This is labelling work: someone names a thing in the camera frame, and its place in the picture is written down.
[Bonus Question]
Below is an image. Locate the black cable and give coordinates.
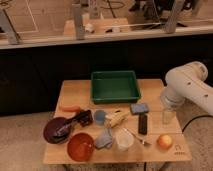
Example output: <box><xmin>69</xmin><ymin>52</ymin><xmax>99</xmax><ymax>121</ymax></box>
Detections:
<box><xmin>181</xmin><ymin>115</ymin><xmax>213</xmax><ymax>133</ymax></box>

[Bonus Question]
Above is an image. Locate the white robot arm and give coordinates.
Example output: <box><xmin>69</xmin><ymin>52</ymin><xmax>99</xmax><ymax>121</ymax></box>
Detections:
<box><xmin>160</xmin><ymin>61</ymin><xmax>213</xmax><ymax>124</ymax></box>

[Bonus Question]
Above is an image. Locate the black eraser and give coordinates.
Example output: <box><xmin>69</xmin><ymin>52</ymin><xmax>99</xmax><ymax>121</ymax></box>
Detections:
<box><xmin>138</xmin><ymin>114</ymin><xmax>148</xmax><ymax>135</ymax></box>

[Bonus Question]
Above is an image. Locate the small blue cup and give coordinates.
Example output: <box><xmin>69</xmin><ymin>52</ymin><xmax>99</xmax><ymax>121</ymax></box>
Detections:
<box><xmin>94</xmin><ymin>110</ymin><xmax>106</xmax><ymax>125</ymax></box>

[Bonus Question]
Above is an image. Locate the metal fork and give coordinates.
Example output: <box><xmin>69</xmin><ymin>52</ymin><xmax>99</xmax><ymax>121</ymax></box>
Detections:
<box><xmin>124</xmin><ymin>128</ymin><xmax>152</xmax><ymax>147</ymax></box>

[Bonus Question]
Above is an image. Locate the red bowl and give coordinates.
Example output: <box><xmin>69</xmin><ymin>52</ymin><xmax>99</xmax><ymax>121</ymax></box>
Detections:
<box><xmin>67</xmin><ymin>133</ymin><xmax>94</xmax><ymax>162</ymax></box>

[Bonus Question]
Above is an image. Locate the black spatula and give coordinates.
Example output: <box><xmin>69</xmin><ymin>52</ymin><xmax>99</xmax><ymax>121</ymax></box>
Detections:
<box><xmin>53</xmin><ymin>110</ymin><xmax>93</xmax><ymax>138</ymax></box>

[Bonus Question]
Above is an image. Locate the orange carrot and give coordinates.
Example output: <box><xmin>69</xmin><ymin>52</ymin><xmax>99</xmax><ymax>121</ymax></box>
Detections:
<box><xmin>59</xmin><ymin>106</ymin><xmax>81</xmax><ymax>112</ymax></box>

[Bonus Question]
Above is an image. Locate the wooden table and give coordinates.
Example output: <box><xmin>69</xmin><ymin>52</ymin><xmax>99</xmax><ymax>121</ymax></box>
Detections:
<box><xmin>42</xmin><ymin>78</ymin><xmax>193</xmax><ymax>165</ymax></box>

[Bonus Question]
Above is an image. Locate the green plastic tray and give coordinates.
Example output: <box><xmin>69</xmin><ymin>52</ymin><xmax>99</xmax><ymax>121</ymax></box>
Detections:
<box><xmin>90</xmin><ymin>71</ymin><xmax>141</xmax><ymax>104</ymax></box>

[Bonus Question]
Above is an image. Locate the orange apple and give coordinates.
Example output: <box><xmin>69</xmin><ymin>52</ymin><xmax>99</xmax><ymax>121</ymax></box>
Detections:
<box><xmin>157</xmin><ymin>134</ymin><xmax>173</xmax><ymax>149</ymax></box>

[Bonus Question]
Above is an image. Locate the blue sponge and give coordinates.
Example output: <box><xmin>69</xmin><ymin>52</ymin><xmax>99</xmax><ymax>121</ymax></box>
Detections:
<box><xmin>130</xmin><ymin>103</ymin><xmax>149</xmax><ymax>115</ymax></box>

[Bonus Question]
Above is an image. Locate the yellow banana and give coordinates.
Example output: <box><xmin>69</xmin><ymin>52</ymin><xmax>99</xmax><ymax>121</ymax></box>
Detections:
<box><xmin>105</xmin><ymin>111</ymin><xmax>129</xmax><ymax>128</ymax></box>

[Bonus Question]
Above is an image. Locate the blue-grey cloth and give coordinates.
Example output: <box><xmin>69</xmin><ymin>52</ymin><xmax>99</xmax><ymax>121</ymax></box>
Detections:
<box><xmin>94</xmin><ymin>129</ymin><xmax>113</xmax><ymax>149</ymax></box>

